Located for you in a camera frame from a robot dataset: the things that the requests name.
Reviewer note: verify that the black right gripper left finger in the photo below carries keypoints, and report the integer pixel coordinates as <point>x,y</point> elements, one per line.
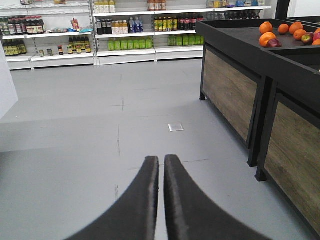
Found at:
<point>134,215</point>

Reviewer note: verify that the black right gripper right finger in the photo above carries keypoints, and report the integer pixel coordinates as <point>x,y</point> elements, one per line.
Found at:
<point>191,215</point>

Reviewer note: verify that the metal floor socket plate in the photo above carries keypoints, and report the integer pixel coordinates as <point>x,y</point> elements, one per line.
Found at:
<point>175,127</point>

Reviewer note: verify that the wood panel produce stand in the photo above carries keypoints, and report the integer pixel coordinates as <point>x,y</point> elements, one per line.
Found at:
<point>238,73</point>

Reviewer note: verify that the white store shelving unit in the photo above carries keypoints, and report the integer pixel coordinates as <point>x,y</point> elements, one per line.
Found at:
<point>59,33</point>

